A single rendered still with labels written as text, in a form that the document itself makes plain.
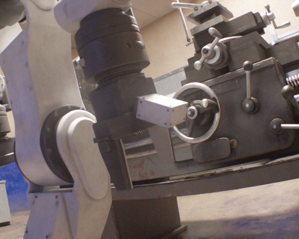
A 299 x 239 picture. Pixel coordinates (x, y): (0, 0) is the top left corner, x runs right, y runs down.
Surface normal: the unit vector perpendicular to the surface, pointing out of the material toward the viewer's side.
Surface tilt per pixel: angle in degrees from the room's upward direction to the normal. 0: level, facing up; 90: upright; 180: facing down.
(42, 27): 115
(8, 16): 180
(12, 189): 90
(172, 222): 90
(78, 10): 102
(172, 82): 90
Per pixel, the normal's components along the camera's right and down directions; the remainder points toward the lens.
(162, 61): -0.66, -0.02
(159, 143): -0.55, 0.15
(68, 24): -0.15, 0.81
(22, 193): 0.73, -0.25
